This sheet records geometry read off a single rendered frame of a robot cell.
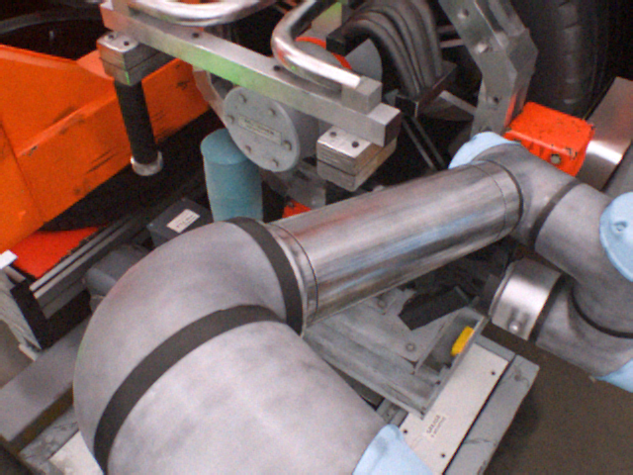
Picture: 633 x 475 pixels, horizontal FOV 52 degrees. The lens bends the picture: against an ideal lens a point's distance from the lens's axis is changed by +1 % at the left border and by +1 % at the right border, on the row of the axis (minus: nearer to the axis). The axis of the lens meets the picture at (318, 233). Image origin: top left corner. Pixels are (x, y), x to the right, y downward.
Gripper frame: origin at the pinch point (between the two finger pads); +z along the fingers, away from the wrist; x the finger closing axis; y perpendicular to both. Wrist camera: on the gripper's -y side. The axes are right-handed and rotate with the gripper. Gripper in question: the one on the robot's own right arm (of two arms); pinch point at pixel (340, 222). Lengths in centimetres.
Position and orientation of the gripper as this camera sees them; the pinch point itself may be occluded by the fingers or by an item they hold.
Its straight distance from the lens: 76.2
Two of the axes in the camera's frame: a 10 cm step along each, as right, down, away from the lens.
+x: -5.8, 5.9, -5.7
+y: 0.0, -7.0, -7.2
